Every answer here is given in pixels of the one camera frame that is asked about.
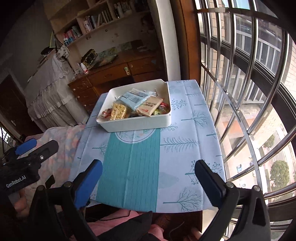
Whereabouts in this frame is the blue white snack packet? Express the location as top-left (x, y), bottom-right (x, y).
top-left (117, 88), bottom-right (159, 110)

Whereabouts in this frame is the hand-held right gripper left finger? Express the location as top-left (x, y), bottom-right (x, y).
top-left (28, 159), bottom-right (103, 241)

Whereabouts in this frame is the tree print tablecloth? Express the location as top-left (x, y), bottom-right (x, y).
top-left (68, 79), bottom-right (227, 213)

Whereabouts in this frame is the metal window grille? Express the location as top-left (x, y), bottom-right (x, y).
top-left (194, 0), bottom-right (296, 241)

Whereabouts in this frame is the clear puffed snack packet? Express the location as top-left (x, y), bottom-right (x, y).
top-left (110, 103), bottom-right (131, 120)

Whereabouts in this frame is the black decorated tin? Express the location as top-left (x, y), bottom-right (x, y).
top-left (81, 49), bottom-right (99, 70)

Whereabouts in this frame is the person's left hand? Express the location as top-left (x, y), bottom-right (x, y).
top-left (13, 190), bottom-right (33, 219)

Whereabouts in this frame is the dark wooden door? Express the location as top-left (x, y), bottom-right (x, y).
top-left (0, 74), bottom-right (44, 139)

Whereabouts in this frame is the dark cloth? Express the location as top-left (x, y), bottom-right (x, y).
top-left (96, 211), bottom-right (153, 241)

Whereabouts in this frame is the white plastic bin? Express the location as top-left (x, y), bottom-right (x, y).
top-left (96, 79), bottom-right (172, 133)

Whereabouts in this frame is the beige packet red label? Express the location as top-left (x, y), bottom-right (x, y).
top-left (136, 96), bottom-right (163, 116)

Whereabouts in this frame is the bed with grey lace cover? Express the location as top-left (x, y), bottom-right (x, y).
top-left (24, 52), bottom-right (90, 128)

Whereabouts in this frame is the pink floral blanket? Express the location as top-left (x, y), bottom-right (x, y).
top-left (24, 124), bottom-right (87, 200)

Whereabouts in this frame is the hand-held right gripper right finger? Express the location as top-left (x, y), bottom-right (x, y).
top-left (195, 159), bottom-right (271, 241)

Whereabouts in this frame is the wooden bookshelf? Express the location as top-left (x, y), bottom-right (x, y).
top-left (43, 0), bottom-right (158, 61)

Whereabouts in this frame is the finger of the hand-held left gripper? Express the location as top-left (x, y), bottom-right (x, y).
top-left (17, 140), bottom-right (59, 167)
top-left (7, 138), bottom-right (37, 160)

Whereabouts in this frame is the wooden dresser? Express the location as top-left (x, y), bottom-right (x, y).
top-left (68, 50), bottom-right (168, 116)

